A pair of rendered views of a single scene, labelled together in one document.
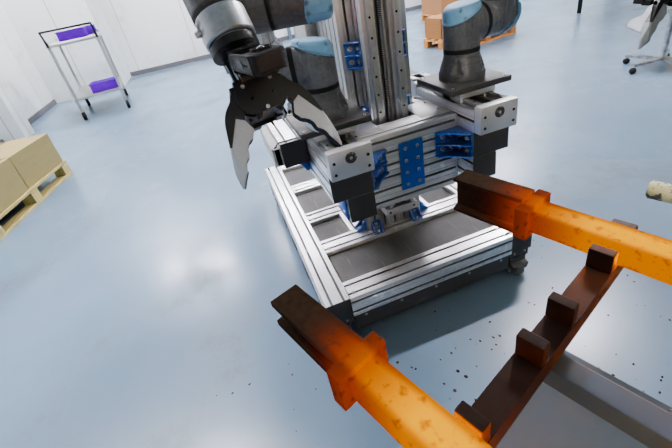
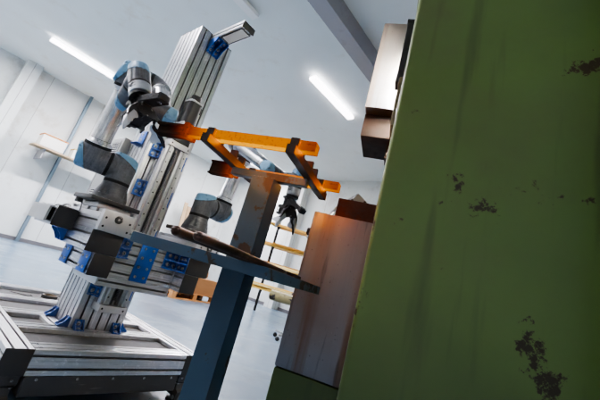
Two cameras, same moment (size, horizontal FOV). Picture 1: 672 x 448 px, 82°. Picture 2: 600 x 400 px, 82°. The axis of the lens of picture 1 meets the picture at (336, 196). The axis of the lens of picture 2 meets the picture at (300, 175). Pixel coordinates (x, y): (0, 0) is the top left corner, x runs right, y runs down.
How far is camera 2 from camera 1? 0.86 m
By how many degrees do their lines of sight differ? 58
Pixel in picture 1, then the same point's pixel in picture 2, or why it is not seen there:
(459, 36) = (201, 206)
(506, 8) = (226, 208)
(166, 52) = not seen: outside the picture
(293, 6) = (162, 110)
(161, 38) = not seen: outside the picture
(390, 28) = (168, 185)
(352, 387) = (190, 129)
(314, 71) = (121, 170)
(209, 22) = (140, 83)
